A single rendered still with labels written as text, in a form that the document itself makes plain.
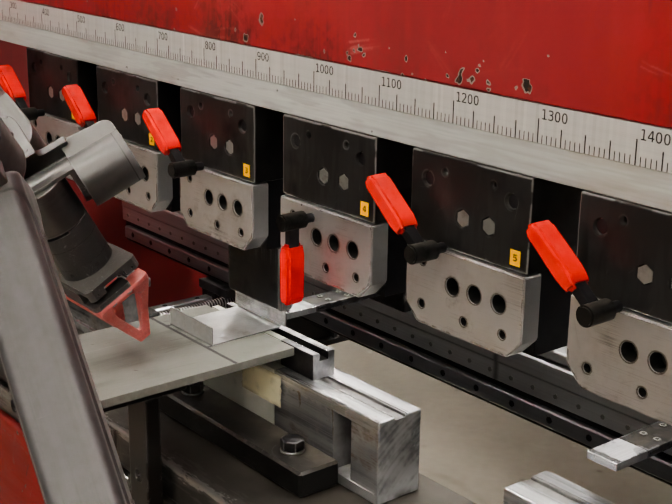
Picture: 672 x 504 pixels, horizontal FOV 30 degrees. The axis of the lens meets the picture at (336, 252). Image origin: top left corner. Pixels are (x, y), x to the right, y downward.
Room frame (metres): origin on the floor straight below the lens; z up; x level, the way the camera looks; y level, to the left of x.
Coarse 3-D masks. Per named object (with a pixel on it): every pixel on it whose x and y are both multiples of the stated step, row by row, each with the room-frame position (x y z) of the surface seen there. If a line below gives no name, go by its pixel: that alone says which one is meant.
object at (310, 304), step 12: (312, 300) 1.45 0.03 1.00; (324, 300) 1.46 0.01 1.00; (336, 300) 1.46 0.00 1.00; (348, 300) 1.47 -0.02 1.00; (360, 300) 1.48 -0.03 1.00; (384, 300) 1.50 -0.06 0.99; (396, 300) 1.48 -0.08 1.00; (288, 312) 1.41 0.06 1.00; (300, 312) 1.42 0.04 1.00; (312, 312) 1.43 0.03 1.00
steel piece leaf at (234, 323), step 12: (180, 312) 1.36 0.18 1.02; (216, 312) 1.41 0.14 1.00; (228, 312) 1.41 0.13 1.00; (240, 312) 1.41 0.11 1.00; (180, 324) 1.36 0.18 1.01; (192, 324) 1.34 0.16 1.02; (204, 324) 1.32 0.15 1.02; (216, 324) 1.37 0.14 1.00; (228, 324) 1.37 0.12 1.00; (240, 324) 1.37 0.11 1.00; (252, 324) 1.37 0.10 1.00; (264, 324) 1.37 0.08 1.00; (204, 336) 1.32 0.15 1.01; (216, 336) 1.33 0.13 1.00; (228, 336) 1.33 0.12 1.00; (240, 336) 1.33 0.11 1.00
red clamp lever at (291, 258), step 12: (288, 216) 1.22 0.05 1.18; (300, 216) 1.22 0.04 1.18; (312, 216) 1.24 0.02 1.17; (288, 228) 1.21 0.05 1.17; (300, 228) 1.23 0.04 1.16; (288, 240) 1.22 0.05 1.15; (288, 252) 1.22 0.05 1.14; (300, 252) 1.22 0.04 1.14; (288, 264) 1.21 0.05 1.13; (300, 264) 1.22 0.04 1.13; (288, 276) 1.21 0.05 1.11; (300, 276) 1.22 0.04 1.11; (288, 288) 1.22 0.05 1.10; (300, 288) 1.22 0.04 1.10; (288, 300) 1.22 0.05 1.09; (300, 300) 1.22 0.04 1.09
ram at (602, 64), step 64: (64, 0) 1.66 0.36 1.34; (128, 0) 1.53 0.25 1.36; (192, 0) 1.42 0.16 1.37; (256, 0) 1.32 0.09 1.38; (320, 0) 1.24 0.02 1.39; (384, 0) 1.17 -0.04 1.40; (448, 0) 1.10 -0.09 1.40; (512, 0) 1.04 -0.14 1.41; (576, 0) 0.99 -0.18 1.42; (640, 0) 0.94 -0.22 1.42; (128, 64) 1.53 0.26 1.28; (192, 64) 1.42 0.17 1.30; (384, 64) 1.16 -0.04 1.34; (448, 64) 1.10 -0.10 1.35; (512, 64) 1.04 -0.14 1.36; (576, 64) 0.99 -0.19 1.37; (640, 64) 0.94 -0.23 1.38; (384, 128) 1.16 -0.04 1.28; (448, 128) 1.10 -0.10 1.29; (640, 192) 0.93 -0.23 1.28
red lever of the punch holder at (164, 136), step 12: (156, 108) 1.44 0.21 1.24; (144, 120) 1.43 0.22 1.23; (156, 120) 1.42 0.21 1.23; (156, 132) 1.41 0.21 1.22; (168, 132) 1.41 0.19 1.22; (168, 144) 1.40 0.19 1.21; (180, 144) 1.41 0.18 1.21; (168, 156) 1.40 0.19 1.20; (180, 156) 1.39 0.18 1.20; (168, 168) 1.38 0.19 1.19; (180, 168) 1.37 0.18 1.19; (192, 168) 1.38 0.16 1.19
